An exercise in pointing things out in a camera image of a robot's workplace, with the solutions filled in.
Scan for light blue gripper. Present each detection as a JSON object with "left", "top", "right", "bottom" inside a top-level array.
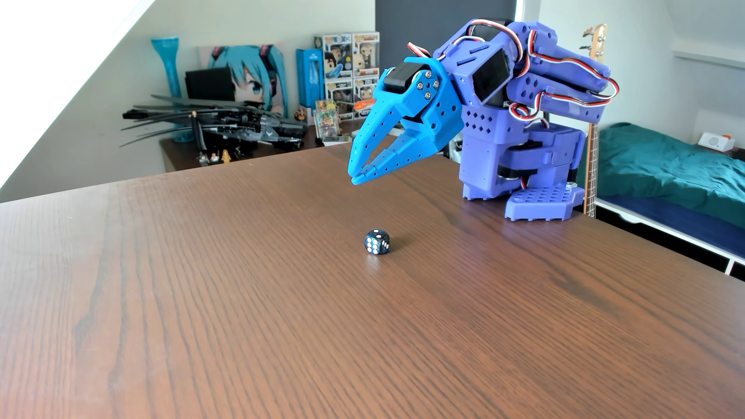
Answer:
[{"left": 347, "top": 56, "right": 464, "bottom": 186}]

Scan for dark blue dice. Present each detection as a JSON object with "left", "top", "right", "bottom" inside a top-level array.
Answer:
[{"left": 364, "top": 229, "right": 391, "bottom": 256}]

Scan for purple robot arm with base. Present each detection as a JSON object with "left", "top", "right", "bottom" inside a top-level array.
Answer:
[{"left": 433, "top": 17, "right": 620, "bottom": 222}]

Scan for vinyl figure box grey character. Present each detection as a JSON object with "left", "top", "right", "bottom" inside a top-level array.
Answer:
[{"left": 353, "top": 76, "right": 379, "bottom": 120}]

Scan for vinyl figure box dark character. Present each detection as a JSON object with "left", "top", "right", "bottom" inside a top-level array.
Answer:
[{"left": 324, "top": 78, "right": 355, "bottom": 121}]

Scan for clear card display stand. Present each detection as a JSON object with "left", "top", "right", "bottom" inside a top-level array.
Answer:
[{"left": 314, "top": 100, "right": 353, "bottom": 146}]

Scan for vinyl figure box brown character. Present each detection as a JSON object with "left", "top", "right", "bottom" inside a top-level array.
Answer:
[{"left": 352, "top": 32, "right": 381, "bottom": 78}]

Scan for vinyl figure box blue character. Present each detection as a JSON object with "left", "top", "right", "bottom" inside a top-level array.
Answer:
[{"left": 314, "top": 34, "right": 354, "bottom": 80}]

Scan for tall blue box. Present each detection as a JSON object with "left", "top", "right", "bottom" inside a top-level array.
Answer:
[{"left": 296, "top": 48, "right": 325, "bottom": 109}]

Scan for black aircraft model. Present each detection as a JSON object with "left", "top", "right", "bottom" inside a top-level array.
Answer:
[{"left": 119, "top": 94, "right": 309, "bottom": 157}]

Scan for anime girl picture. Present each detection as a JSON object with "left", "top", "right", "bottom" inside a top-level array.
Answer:
[{"left": 198, "top": 44, "right": 289, "bottom": 117}]

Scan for black rectangular box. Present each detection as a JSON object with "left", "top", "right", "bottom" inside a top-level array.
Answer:
[{"left": 185, "top": 68, "right": 237, "bottom": 103}]

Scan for bass guitar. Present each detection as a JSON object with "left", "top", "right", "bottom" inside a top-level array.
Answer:
[{"left": 582, "top": 23, "right": 610, "bottom": 218}]

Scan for dark wooden sideboard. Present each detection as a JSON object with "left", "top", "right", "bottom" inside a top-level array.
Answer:
[{"left": 160, "top": 119, "right": 364, "bottom": 173}]

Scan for blue glass vase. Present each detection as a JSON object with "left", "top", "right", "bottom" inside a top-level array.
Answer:
[{"left": 151, "top": 38, "right": 196, "bottom": 144}]

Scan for bed with teal blanket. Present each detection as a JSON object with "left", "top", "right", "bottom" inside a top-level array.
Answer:
[{"left": 595, "top": 122, "right": 745, "bottom": 229}]

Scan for blue mattress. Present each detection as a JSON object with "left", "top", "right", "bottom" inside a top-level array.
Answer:
[{"left": 596, "top": 195, "right": 745, "bottom": 258}]

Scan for small white radio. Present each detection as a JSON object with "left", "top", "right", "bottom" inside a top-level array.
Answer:
[{"left": 697, "top": 132, "right": 735, "bottom": 153}]

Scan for red white black servo cable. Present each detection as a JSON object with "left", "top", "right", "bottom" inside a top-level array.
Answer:
[
  {"left": 407, "top": 19, "right": 527, "bottom": 79},
  {"left": 508, "top": 29, "right": 620, "bottom": 123}
]

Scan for white bed frame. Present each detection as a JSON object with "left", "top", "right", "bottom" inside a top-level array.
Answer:
[{"left": 594, "top": 197, "right": 745, "bottom": 275}]

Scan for white wall shelf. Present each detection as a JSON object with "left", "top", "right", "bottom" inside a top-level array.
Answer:
[{"left": 672, "top": 40, "right": 745, "bottom": 71}]

